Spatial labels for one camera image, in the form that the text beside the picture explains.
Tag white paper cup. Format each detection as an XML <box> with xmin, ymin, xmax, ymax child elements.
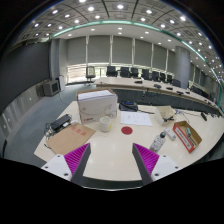
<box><xmin>99</xmin><ymin>115</ymin><xmax>112</xmax><ymax>133</ymax></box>

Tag red-edged open cardboard box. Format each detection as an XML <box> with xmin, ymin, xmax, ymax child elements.
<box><xmin>172</xmin><ymin>120</ymin><xmax>203</xmax><ymax>154</ymax></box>

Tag white cardboard paper box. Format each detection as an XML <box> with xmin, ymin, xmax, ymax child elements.
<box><xmin>76</xmin><ymin>88</ymin><xmax>119</xmax><ymax>125</ymax></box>

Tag brown paper envelope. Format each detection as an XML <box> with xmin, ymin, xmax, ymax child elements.
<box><xmin>45</xmin><ymin>122</ymin><xmax>97</xmax><ymax>156</ymax></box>

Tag grey box monitor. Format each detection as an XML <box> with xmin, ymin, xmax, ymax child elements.
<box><xmin>42</xmin><ymin>79</ymin><xmax>61</xmax><ymax>98</ymax></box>

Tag ceiling lights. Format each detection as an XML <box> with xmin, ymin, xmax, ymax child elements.
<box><xmin>31</xmin><ymin>0</ymin><xmax>224</xmax><ymax>73</ymax></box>

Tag clear black-capped water bottle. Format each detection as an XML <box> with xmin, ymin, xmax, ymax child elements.
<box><xmin>149</xmin><ymin>131</ymin><xmax>167</xmax><ymax>154</ymax></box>

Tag black power brick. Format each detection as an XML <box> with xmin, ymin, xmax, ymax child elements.
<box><xmin>49</xmin><ymin>113</ymin><xmax>72</xmax><ymax>132</ymax></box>

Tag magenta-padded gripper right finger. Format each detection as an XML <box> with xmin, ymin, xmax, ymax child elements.
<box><xmin>131</xmin><ymin>142</ymin><xmax>183</xmax><ymax>186</ymax></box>

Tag small open white box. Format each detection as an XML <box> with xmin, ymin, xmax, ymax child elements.
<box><xmin>153</xmin><ymin>105</ymin><xmax>177</xmax><ymax>127</ymax></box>

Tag long curved conference table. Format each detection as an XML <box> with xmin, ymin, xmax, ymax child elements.
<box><xmin>93</xmin><ymin>76</ymin><xmax>223</xmax><ymax>116</ymax></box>

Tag flat round red coaster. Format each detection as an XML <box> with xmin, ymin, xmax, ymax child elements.
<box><xmin>120</xmin><ymin>125</ymin><xmax>134</xmax><ymax>136</ymax></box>

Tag black cable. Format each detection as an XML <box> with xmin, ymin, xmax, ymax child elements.
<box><xmin>137</xmin><ymin>108</ymin><xmax>155</xmax><ymax>115</ymax></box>

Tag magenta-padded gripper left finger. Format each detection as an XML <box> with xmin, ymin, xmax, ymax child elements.
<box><xmin>40</xmin><ymin>142</ymin><xmax>92</xmax><ymax>185</ymax></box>

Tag black office chairs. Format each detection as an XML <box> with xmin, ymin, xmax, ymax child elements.
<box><xmin>85</xmin><ymin>65</ymin><xmax>183</xmax><ymax>88</ymax></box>

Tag white printed paper sheet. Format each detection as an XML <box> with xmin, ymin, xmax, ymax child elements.
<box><xmin>119</xmin><ymin>110</ymin><xmax>153</xmax><ymax>127</ymax></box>

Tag white oblong remote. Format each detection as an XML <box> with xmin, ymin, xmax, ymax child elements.
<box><xmin>163</xmin><ymin>127</ymin><xmax>177</xmax><ymax>141</ymax></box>

